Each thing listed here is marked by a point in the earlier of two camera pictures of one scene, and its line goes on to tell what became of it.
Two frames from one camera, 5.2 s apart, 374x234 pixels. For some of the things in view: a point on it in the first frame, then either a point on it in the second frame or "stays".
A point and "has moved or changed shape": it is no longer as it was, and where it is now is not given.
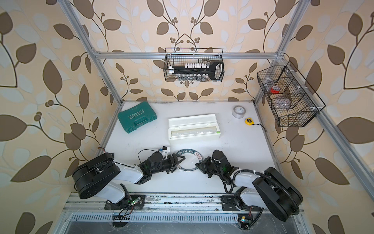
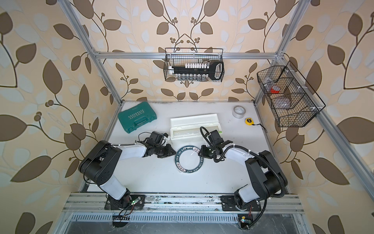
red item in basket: x=275 y=89 stays
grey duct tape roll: x=238 y=111 stays
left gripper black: x=172 y=166 -> x=169 y=149
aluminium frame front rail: x=166 y=204 stays
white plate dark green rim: x=192 y=157 has moved or changed shape
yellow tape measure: x=249 y=121 stays
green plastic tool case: x=134 y=117 stays
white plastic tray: x=193 y=128 stays
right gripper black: x=203 y=164 -> x=203 y=153
